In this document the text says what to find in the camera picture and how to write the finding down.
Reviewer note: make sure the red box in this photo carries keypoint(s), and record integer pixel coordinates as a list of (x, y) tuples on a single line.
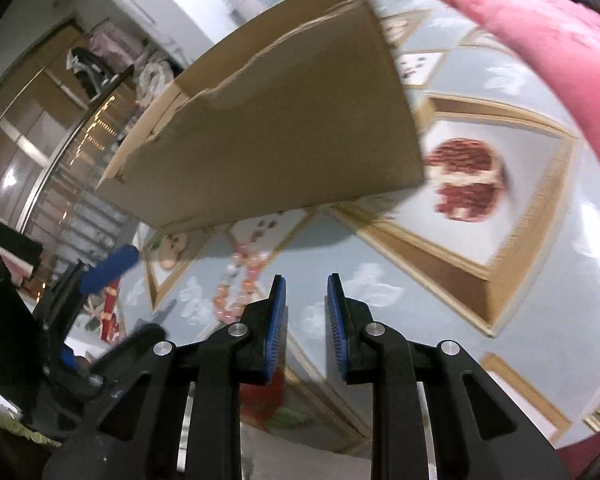
[(111, 310)]

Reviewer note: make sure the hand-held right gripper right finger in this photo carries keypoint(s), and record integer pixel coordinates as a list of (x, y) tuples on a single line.
[(337, 330)]

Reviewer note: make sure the brown cardboard box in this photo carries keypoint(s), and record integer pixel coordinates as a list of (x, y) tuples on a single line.
[(280, 150)]

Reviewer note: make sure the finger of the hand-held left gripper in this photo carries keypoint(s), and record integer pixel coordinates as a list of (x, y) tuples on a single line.
[(112, 267), (130, 342)]

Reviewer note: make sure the fruit print tablecloth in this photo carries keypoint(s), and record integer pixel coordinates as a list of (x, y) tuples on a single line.
[(380, 270)]

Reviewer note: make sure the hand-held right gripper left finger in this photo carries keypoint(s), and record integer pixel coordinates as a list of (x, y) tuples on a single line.
[(275, 330)]

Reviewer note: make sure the pink hanging garment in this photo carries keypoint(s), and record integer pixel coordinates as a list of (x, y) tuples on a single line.
[(112, 42)]

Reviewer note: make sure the pink floral blanket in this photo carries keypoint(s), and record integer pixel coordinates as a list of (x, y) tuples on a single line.
[(530, 25)]

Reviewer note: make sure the wooden wardrobe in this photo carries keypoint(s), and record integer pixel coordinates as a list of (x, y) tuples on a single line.
[(25, 135)]

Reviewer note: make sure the pile of light clothes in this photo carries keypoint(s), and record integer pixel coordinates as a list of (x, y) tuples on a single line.
[(155, 82)]

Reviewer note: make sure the green mat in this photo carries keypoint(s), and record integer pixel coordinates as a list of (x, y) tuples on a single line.
[(25, 432)]

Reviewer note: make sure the black white hanging garment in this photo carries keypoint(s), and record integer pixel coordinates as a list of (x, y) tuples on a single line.
[(87, 72)]

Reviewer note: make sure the metal stair railing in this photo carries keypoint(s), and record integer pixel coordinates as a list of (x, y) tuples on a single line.
[(80, 160)]

